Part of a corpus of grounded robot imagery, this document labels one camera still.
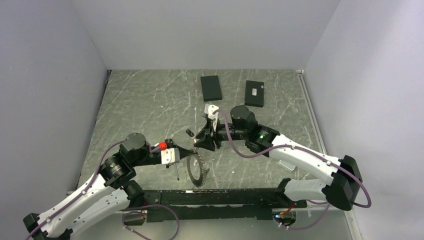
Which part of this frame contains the yellow black screwdriver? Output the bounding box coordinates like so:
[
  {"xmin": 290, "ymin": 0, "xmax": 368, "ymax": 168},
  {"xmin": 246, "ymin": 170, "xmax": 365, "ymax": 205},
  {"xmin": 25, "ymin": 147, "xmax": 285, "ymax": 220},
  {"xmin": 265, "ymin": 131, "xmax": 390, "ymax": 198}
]
[{"xmin": 165, "ymin": 164, "xmax": 180, "ymax": 181}]

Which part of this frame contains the right black box with label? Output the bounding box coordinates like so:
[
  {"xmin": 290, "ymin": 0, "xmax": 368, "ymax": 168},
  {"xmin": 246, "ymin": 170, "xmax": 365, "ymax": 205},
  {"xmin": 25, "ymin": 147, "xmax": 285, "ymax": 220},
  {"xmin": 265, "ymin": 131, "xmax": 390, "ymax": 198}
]
[{"xmin": 244, "ymin": 80, "xmax": 265, "ymax": 108}]

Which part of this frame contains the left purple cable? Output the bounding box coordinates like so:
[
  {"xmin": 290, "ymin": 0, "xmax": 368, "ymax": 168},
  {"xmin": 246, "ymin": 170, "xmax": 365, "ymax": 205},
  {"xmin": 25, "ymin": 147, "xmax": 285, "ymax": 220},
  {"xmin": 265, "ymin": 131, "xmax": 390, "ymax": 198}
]
[{"xmin": 23, "ymin": 139, "xmax": 162, "ymax": 240}]

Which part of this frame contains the black key tag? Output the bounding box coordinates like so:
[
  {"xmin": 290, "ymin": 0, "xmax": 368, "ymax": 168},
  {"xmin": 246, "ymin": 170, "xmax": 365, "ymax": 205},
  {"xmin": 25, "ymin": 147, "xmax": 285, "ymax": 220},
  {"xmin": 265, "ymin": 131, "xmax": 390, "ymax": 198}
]
[{"xmin": 185, "ymin": 129, "xmax": 195, "ymax": 138}]

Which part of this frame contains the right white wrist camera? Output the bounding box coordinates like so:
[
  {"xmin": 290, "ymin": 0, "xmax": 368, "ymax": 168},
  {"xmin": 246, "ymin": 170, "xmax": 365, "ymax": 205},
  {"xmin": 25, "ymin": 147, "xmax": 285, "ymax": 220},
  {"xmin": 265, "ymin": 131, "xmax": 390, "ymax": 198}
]
[{"xmin": 204, "ymin": 103, "xmax": 219, "ymax": 132}]

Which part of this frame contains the left black box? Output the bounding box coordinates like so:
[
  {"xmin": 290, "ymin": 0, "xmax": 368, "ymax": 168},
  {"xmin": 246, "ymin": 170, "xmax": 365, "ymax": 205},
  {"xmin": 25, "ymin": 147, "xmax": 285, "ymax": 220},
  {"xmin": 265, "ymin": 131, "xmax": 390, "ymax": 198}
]
[{"xmin": 200, "ymin": 75, "xmax": 223, "ymax": 102}]

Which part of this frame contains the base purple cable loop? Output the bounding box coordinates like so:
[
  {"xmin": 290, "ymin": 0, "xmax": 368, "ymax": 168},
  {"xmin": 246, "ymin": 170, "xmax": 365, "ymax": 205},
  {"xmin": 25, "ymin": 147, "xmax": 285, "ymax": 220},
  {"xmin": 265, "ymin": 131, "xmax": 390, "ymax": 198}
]
[{"xmin": 121, "ymin": 202, "xmax": 180, "ymax": 240}]

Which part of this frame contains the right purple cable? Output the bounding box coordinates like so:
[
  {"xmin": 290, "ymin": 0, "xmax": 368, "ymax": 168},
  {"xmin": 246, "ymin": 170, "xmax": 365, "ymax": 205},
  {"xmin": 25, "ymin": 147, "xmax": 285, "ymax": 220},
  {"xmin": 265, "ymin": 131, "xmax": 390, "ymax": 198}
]
[{"xmin": 211, "ymin": 109, "xmax": 373, "ymax": 209}]

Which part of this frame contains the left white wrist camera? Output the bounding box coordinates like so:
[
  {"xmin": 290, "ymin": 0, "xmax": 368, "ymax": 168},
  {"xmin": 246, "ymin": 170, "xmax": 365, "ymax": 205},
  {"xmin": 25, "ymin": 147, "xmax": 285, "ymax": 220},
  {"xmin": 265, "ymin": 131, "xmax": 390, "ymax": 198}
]
[{"xmin": 157, "ymin": 142, "xmax": 181, "ymax": 165}]

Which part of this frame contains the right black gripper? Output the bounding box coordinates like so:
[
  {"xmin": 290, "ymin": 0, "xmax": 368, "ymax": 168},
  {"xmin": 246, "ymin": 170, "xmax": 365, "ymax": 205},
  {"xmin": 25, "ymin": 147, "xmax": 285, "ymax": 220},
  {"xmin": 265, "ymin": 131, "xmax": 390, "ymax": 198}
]
[{"xmin": 194, "ymin": 117, "xmax": 248, "ymax": 151}]

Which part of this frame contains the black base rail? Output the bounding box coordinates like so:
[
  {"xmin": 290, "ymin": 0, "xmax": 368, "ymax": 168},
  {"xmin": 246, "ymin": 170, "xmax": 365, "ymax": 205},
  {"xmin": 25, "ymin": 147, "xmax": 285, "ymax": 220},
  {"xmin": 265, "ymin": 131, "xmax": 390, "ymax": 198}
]
[{"xmin": 125, "ymin": 188, "xmax": 307, "ymax": 223}]

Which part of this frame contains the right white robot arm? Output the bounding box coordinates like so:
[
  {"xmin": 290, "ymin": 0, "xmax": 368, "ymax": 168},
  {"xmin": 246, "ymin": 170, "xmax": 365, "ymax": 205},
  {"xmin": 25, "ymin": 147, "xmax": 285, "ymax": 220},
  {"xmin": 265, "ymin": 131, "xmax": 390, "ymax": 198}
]
[{"xmin": 194, "ymin": 104, "xmax": 372, "ymax": 211}]

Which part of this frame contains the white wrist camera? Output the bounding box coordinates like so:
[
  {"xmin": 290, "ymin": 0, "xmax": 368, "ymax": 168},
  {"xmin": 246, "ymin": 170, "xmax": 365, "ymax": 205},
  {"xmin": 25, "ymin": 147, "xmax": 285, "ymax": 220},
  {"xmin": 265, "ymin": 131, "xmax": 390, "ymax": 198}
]
[
  {"xmin": 204, "ymin": 103, "xmax": 219, "ymax": 132},
  {"xmin": 157, "ymin": 142, "xmax": 181, "ymax": 165}
]

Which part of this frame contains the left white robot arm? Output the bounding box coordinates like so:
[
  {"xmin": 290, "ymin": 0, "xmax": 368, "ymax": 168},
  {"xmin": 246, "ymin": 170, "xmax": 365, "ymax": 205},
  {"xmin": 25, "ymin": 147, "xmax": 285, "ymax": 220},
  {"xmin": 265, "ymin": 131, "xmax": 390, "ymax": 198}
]
[{"xmin": 23, "ymin": 132, "xmax": 197, "ymax": 240}]

